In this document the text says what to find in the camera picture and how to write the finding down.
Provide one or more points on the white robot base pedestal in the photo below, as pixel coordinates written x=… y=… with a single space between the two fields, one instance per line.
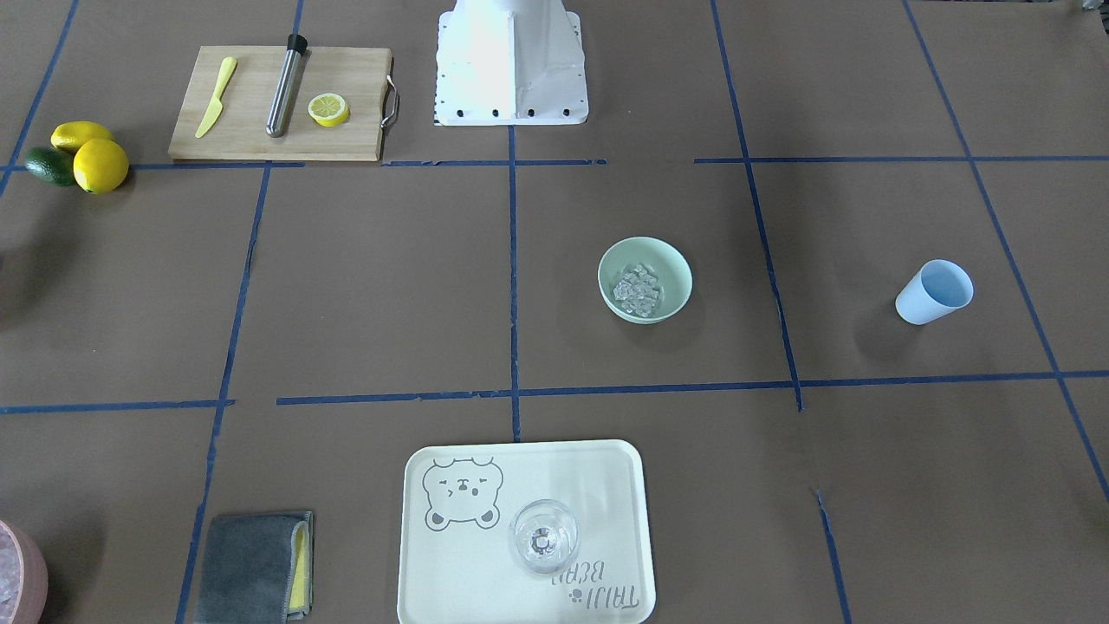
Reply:
x=510 y=63

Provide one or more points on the lemon half slice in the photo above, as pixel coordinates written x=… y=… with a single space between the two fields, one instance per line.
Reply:
x=328 y=110

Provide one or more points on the pink bowl with ice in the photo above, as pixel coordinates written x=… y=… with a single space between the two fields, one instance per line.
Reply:
x=24 y=577

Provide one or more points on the steel muddler rod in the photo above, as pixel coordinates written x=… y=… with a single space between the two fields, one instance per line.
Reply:
x=283 y=100

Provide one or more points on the yellow lemon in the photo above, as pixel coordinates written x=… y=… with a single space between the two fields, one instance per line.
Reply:
x=69 y=137
x=100 y=166

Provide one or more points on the ice cubes in green bowl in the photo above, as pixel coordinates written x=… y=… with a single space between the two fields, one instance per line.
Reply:
x=638 y=292

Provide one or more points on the green bowl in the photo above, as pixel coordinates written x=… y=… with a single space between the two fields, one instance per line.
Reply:
x=668 y=264

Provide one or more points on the yellow plastic knife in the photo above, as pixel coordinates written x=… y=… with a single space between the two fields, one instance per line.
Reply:
x=215 y=106

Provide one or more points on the light blue plastic cup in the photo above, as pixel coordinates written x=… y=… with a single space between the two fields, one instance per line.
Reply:
x=939 y=288

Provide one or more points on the cream bear serving tray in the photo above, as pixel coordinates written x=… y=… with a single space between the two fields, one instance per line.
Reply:
x=456 y=564

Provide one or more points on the green lime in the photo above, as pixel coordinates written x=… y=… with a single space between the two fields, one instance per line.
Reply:
x=50 y=165

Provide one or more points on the grey folded cloth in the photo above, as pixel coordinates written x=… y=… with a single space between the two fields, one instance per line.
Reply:
x=258 y=568

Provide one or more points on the clear wine glass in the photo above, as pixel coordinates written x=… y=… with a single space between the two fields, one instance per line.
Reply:
x=545 y=537

